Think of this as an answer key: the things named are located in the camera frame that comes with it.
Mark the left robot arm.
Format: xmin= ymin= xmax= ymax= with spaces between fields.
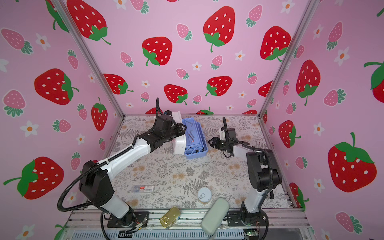
xmin=79 ymin=111 xmax=187 ymax=225

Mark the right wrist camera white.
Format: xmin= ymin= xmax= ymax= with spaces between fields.
xmin=220 ymin=131 xmax=226 ymax=141

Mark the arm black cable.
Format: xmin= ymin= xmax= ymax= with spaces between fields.
xmin=56 ymin=97 xmax=163 ymax=240
xmin=221 ymin=116 xmax=275 ymax=240

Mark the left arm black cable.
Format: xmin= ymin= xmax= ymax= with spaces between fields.
xmin=56 ymin=97 xmax=163 ymax=240

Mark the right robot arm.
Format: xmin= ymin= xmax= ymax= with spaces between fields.
xmin=209 ymin=126 xmax=282 ymax=225

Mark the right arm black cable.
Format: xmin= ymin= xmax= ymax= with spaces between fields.
xmin=221 ymin=116 xmax=275 ymax=240

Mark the grey green glasses case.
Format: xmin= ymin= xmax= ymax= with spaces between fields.
xmin=201 ymin=198 xmax=230 ymax=236

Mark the gold sardine tin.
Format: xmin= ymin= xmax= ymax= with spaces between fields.
xmin=160 ymin=207 xmax=181 ymax=229

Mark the white tool box pink handle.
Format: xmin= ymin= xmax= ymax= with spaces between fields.
xmin=172 ymin=112 xmax=208 ymax=160

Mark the aluminium front rail frame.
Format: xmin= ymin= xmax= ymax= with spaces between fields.
xmin=58 ymin=209 xmax=316 ymax=240

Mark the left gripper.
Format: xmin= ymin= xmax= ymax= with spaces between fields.
xmin=162 ymin=122 xmax=187 ymax=144

